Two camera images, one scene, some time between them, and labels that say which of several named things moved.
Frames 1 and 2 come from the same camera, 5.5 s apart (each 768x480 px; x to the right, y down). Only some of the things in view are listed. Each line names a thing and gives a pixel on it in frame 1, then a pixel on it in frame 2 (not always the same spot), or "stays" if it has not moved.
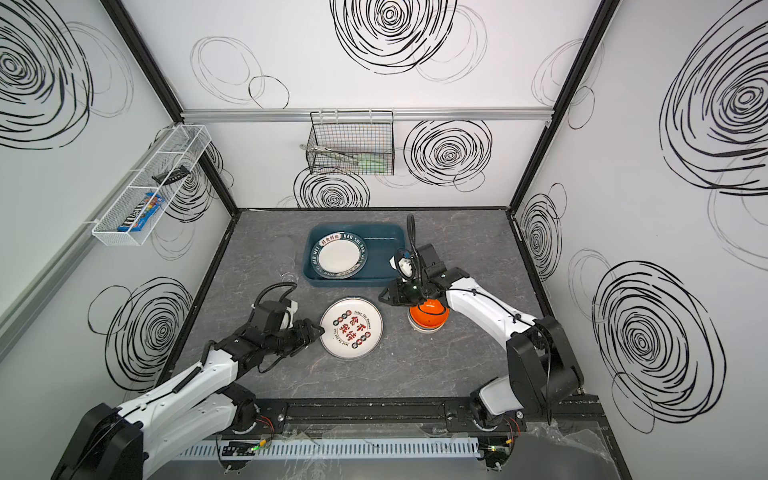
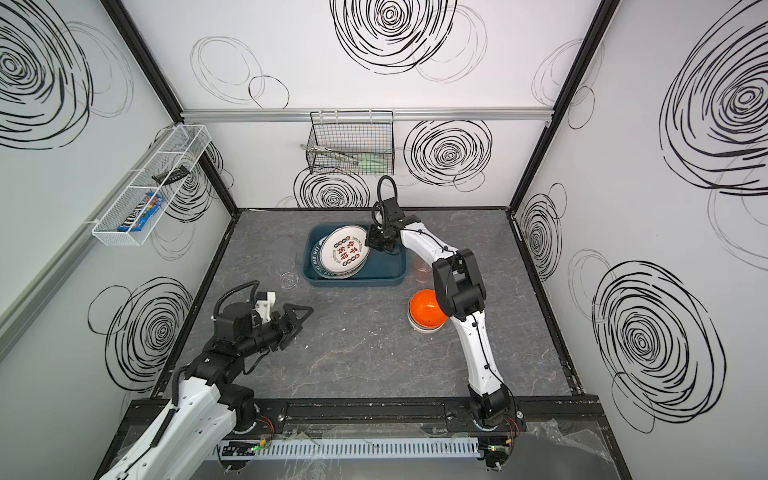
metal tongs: (348, 156) stays
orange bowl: (429, 313) stays
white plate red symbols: (353, 328) to (344, 248)
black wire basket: (351, 143) stays
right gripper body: (405, 291) to (381, 238)
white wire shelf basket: (130, 219) stays
